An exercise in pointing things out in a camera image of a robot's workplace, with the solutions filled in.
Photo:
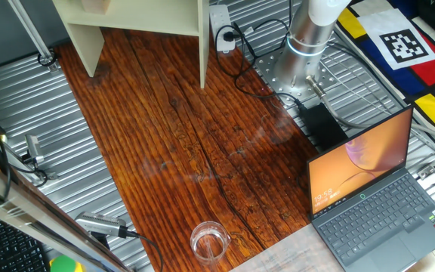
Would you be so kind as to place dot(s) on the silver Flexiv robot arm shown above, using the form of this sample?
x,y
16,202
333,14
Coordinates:
x,y
300,56

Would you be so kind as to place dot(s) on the beige wooden shelf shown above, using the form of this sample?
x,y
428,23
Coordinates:
x,y
145,19

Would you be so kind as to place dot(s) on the brown wood grain board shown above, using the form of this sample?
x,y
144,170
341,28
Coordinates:
x,y
164,170

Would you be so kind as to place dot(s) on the black power adapter brick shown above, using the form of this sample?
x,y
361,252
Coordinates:
x,y
321,126

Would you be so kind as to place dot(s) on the clear glass beaker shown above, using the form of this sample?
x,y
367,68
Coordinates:
x,y
210,242

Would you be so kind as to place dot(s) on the white power strip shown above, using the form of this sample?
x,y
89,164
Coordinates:
x,y
220,15

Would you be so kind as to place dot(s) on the translucent plastic sheet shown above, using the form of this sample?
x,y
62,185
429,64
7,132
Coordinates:
x,y
289,253

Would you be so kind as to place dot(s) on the dark grey laptop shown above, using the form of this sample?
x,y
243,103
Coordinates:
x,y
372,219

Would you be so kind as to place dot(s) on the colour block patterned cloth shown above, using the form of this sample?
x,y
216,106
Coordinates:
x,y
402,81

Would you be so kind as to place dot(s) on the green yellow ball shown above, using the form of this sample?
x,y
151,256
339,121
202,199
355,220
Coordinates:
x,y
64,264

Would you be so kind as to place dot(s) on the white marker tag sheet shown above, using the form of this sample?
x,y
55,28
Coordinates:
x,y
402,45

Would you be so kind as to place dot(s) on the metal framed glass panel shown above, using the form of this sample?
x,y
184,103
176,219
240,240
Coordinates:
x,y
13,204

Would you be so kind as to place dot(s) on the black keyboard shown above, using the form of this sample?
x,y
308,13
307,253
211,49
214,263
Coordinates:
x,y
13,249

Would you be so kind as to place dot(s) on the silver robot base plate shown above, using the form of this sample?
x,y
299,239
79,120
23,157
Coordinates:
x,y
266,68

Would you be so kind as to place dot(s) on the silver ribbed camera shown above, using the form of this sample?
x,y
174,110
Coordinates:
x,y
96,223

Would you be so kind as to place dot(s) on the aluminium camera mount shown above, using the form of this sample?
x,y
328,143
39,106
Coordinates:
x,y
53,175

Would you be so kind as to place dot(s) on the small grey camera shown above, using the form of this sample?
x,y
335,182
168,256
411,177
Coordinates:
x,y
33,147

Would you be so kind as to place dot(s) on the aluminium post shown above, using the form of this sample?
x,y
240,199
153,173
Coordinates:
x,y
34,34

